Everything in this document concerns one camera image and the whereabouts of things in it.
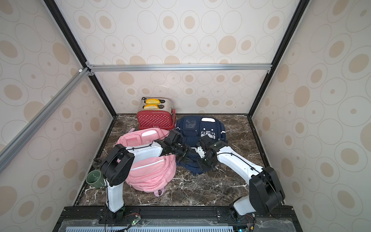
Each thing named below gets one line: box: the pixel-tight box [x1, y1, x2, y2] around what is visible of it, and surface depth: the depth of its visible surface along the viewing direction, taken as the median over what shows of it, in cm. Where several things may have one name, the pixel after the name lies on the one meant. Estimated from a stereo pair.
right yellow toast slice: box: [143, 103, 160, 110], surface depth 99 cm
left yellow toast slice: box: [145, 98, 161, 105], surface depth 104 cm
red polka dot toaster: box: [136, 97, 176, 131], surface depth 102 cm
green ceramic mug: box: [85, 169, 105, 189], surface depth 83 cm
